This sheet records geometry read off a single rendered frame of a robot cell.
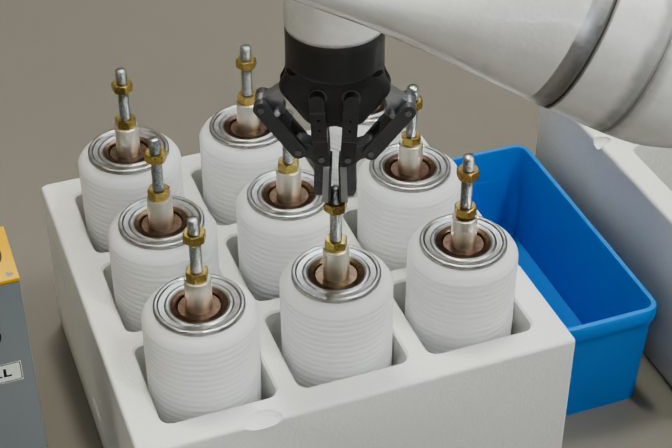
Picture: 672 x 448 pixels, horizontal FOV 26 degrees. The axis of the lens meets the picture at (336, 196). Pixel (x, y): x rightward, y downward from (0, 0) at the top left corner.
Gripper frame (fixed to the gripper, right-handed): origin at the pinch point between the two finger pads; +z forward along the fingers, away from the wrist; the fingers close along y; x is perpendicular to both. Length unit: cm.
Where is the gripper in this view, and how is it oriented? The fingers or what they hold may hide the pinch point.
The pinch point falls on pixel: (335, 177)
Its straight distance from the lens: 116.1
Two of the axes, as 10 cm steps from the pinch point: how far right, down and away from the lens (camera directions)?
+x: 0.4, -5.9, 8.0
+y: 10.0, 0.2, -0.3
